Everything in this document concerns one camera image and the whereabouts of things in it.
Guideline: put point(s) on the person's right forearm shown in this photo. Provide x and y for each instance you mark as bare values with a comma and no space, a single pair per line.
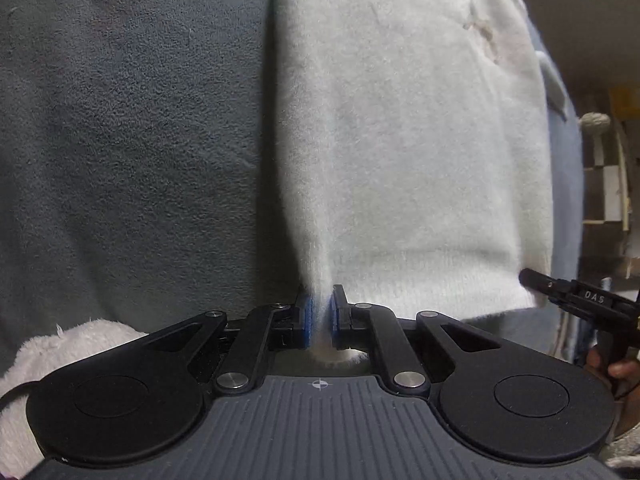
627,452

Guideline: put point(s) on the white fluffy sweater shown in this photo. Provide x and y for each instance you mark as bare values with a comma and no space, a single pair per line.
400,135

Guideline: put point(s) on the cream desk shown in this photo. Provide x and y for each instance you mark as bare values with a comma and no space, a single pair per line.
607,195

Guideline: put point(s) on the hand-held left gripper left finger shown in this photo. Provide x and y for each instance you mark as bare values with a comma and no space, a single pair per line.
309,317

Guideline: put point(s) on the person's left forearm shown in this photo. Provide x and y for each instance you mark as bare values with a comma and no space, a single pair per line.
50,350

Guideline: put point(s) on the round bedpost ball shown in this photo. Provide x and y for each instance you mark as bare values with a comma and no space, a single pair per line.
595,121

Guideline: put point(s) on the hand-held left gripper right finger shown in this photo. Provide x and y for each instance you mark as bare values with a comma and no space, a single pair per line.
336,317

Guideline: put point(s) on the yellow bag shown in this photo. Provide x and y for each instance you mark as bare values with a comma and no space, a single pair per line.
625,102

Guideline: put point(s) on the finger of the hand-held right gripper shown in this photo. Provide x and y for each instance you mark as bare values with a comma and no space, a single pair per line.
590,297

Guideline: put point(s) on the person's right hand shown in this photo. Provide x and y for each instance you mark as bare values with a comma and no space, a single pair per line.
625,370

